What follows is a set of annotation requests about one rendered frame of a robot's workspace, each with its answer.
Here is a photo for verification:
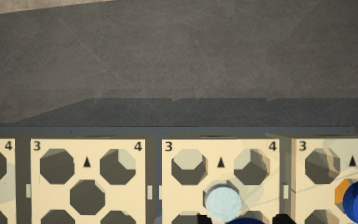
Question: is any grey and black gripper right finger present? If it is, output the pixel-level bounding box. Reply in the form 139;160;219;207
272;214;297;224

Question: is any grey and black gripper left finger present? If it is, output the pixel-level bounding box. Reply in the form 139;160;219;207
197;215;213;224

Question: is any clear tube with blue cap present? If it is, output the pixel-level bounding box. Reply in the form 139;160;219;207
204;183;265;224

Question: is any cream bucket adapter with holes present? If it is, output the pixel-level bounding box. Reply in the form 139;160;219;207
31;132;156;224
159;132;279;224
0;132;59;224
265;132;358;224

